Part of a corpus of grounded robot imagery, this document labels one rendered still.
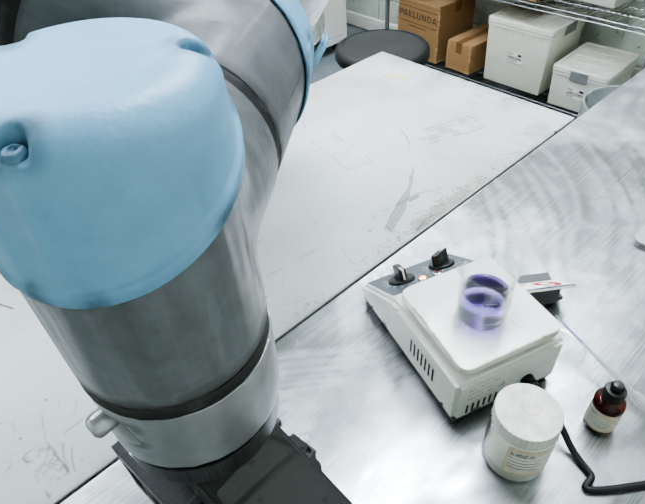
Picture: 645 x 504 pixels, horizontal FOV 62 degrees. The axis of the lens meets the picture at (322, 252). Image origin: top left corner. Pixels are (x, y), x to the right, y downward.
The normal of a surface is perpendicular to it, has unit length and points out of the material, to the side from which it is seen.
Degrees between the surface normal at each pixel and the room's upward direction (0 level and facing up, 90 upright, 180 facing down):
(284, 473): 30
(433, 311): 0
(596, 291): 0
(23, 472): 0
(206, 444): 91
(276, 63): 62
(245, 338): 91
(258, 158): 74
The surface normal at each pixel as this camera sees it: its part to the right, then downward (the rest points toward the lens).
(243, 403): 0.70, 0.47
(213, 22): 0.25, -0.66
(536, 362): 0.41, 0.60
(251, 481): 0.33, -0.44
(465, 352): -0.06, -0.73
